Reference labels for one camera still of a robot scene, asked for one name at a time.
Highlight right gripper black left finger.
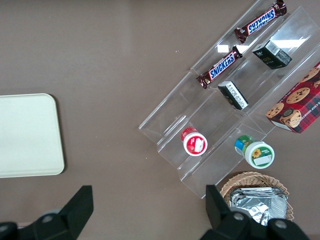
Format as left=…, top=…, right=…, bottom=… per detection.
left=17, top=184, right=94, bottom=240

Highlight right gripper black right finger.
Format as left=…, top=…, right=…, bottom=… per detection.
left=199, top=184, right=270, bottom=240

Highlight light wicker basket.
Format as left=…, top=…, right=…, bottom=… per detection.
left=219, top=171, right=294, bottom=223

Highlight cream plastic tray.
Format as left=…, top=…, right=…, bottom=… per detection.
left=0, top=93, right=65, bottom=179

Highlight silver foil packets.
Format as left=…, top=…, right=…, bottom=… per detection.
left=228, top=186, right=289, bottom=227

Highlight green sunflower-lidded jar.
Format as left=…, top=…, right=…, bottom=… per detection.
left=234, top=134, right=275, bottom=170

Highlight red-lidded small jar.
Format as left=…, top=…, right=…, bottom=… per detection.
left=180, top=126, right=208, bottom=157

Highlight clear acrylic stepped display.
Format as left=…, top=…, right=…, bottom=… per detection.
left=138, top=0, right=320, bottom=200

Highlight small dark green box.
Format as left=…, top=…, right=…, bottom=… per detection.
left=251, top=39, right=293, bottom=70
left=217, top=80, right=250, bottom=111

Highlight red tartan cookie box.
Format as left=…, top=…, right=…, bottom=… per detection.
left=264, top=61, right=320, bottom=135

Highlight Snickers chocolate bar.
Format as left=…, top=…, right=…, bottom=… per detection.
left=196, top=45, right=244, bottom=90
left=234, top=0, right=288, bottom=45

